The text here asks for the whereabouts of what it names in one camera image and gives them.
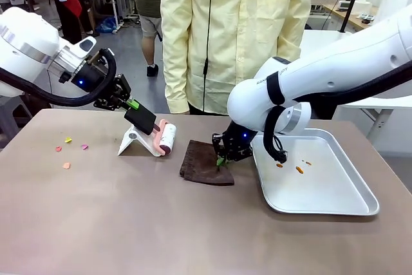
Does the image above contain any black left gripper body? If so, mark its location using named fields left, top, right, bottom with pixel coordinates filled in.
left=71, top=58, right=114, bottom=99

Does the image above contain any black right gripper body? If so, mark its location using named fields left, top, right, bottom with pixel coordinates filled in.
left=221, top=122, right=255, bottom=160

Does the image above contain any brown cloth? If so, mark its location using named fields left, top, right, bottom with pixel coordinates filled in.
left=179, top=139, right=235, bottom=187

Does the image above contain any pink lint roller black handle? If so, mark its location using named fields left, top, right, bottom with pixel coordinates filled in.
left=124, top=107, right=178, bottom=157

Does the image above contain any white lint roller stand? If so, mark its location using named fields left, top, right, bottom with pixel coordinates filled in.
left=117, top=125, right=162, bottom=157

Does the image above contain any blue plastic bag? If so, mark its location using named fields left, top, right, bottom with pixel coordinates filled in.
left=96, top=16, right=118, bottom=35

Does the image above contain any silver metal tray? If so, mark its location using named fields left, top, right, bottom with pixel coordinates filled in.
left=250, top=128, right=380, bottom=216

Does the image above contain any grey stool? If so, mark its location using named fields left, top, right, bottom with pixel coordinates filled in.
left=0, top=94, right=33, bottom=150

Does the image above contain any person in yellow shirt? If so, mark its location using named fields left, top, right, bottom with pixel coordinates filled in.
left=160, top=0, right=318, bottom=115

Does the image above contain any wooden background desk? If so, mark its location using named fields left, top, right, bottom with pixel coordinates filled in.
left=321, top=1, right=378, bottom=33

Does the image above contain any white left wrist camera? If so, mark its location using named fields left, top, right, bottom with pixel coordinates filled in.
left=71, top=36, right=98, bottom=63

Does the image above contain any black lanyard cord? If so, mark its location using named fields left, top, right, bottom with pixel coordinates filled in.
left=202, top=0, right=215, bottom=76

